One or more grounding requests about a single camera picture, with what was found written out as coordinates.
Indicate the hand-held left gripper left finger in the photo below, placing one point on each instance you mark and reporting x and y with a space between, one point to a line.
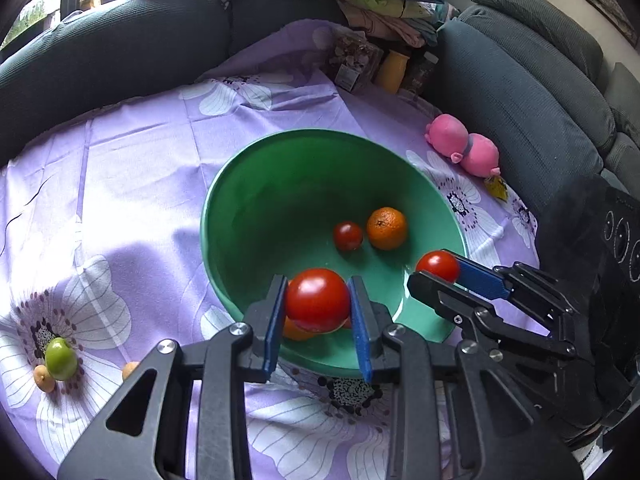
274 322

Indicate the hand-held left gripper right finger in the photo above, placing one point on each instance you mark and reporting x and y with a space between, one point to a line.
361 332

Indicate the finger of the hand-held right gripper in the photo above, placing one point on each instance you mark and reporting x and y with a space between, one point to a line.
482 282
450 305

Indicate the large orange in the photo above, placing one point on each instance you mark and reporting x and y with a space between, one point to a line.
296 332

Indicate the large red tomato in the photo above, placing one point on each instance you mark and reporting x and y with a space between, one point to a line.
317 300

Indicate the small dark red tomato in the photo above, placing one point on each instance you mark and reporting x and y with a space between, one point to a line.
348 236

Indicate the small orange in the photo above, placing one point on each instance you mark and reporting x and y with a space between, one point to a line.
386 228

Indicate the green plastic bowl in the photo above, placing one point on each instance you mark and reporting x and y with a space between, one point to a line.
280 210

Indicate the yellow toy tag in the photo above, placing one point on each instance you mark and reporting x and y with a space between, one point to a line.
496 187

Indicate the pink plush toy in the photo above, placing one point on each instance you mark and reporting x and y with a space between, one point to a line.
462 145

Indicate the brown round fruit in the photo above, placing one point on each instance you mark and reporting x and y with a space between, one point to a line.
130 370

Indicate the dark grey sofa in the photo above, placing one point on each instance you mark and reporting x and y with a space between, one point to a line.
520 90

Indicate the purple floral tablecloth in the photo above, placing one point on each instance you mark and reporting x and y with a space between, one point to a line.
125 185

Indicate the green tomato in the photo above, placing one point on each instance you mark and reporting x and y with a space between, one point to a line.
61 358

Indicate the dark jar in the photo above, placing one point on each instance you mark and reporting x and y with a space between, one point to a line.
421 75

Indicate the yellow bottle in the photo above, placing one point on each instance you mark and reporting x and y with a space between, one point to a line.
392 71

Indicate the beige round fruit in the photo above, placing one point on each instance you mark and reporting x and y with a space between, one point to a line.
43 378

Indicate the clear snack packet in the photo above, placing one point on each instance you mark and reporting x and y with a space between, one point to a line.
352 60

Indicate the stack of folded clothes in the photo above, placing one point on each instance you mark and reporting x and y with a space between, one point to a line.
385 0

